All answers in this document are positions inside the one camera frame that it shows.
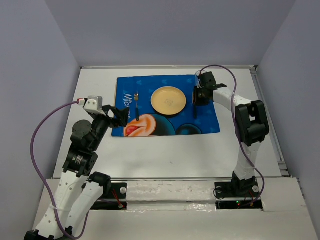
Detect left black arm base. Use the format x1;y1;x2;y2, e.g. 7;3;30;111
91;182;128;211

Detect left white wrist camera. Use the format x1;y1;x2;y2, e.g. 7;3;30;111
77;96;106;116

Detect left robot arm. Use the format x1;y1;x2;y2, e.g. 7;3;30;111
24;105;129;240

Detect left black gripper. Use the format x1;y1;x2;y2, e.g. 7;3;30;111
91;104;130;150

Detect tan round plate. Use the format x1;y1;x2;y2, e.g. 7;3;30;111
150;86;187;116

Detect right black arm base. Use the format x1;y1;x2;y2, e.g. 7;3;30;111
213;181;263;210

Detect gold knife dark handle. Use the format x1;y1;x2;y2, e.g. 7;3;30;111
192;86;198;119

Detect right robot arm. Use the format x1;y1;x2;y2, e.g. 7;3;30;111
192;72;270;200

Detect clear drinking glass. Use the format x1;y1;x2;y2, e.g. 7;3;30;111
195;70;201;88

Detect blue cartoon placemat cloth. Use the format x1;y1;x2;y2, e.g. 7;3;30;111
111;74;220;137

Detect gold fork dark handle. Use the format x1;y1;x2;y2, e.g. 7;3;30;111
134;92;140;122

